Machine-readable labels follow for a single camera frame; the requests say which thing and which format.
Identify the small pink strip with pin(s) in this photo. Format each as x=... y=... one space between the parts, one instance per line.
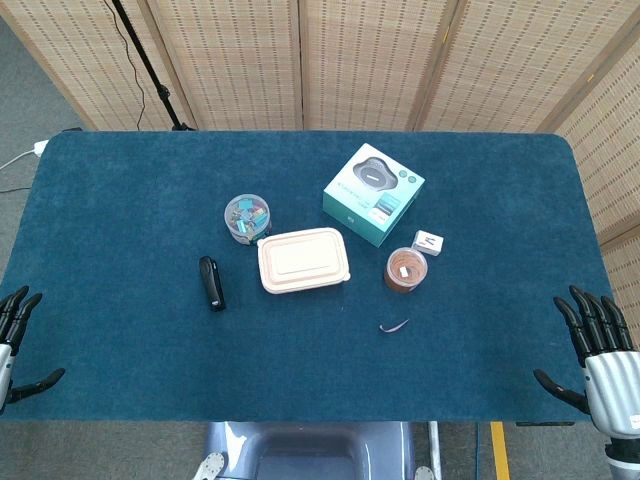
x=392 y=328

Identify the cream lidded food container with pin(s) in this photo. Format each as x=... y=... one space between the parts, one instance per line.
x=302 y=260

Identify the black tripod stand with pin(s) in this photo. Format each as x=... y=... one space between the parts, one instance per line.
x=145 y=56

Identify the teal speaker product box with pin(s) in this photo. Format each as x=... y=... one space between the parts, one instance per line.
x=372 y=195

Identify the black stapler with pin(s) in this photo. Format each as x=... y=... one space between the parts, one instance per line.
x=212 y=282

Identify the clear jar of rubber bands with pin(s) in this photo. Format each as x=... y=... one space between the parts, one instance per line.
x=406 y=270

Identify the bamboo folding screen panel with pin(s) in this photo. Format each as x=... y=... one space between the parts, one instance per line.
x=370 y=60
x=65 y=55
x=235 y=60
x=520 y=60
x=610 y=150

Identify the yellow floor tape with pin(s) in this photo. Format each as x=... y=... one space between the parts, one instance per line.
x=500 y=450

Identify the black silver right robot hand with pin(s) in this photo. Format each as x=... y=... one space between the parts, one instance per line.
x=612 y=385

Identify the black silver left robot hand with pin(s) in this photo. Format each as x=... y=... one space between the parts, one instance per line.
x=12 y=320

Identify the small white cardboard box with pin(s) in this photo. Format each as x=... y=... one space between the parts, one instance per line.
x=429 y=243

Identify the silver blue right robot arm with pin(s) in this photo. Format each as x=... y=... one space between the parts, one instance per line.
x=625 y=462

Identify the white power strip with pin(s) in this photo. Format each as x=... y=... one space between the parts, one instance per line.
x=39 y=146

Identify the blue grey robot torso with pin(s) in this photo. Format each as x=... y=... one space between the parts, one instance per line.
x=310 y=450

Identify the clear jar of binder clips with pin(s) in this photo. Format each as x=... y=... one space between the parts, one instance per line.
x=247 y=217

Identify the blue table mat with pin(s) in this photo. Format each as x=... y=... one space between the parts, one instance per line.
x=125 y=250

